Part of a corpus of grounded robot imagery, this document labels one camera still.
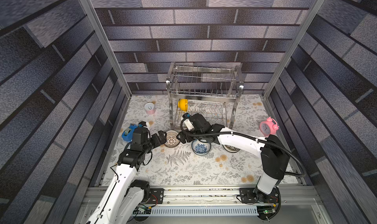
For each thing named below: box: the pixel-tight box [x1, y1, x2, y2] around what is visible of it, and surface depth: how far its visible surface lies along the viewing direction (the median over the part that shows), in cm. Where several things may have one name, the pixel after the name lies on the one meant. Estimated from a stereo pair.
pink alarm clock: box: [259, 116, 280, 137], surface depth 92 cm
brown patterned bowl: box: [163, 129, 181, 148], surface depth 93 cm
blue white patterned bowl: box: [191, 139, 212, 156], surface depth 89 cm
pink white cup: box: [144, 102, 156, 116], surface depth 108 cm
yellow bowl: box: [177, 98, 189, 112], surface depth 103 cm
